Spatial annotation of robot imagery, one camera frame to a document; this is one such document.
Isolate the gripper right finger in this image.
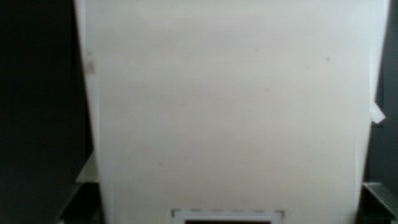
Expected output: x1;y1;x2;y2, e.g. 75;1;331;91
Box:
357;182;398;224

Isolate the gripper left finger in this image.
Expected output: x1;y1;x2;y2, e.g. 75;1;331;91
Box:
57;183;105;224

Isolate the white cabinet top block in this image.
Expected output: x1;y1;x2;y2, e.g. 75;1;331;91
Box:
73;0;391;224

